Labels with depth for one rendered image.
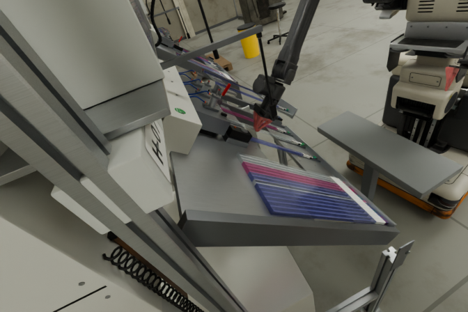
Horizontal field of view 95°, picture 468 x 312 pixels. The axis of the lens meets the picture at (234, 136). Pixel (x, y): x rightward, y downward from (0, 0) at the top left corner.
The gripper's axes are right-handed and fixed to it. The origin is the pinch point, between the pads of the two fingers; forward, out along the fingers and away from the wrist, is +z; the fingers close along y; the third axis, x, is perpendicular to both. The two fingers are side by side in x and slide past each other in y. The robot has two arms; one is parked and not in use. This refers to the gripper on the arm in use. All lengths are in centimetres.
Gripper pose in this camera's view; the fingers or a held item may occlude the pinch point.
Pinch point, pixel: (256, 129)
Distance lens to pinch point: 90.2
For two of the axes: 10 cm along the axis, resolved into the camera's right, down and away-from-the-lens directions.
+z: -3.9, 8.3, 3.9
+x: 8.5, 1.7, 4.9
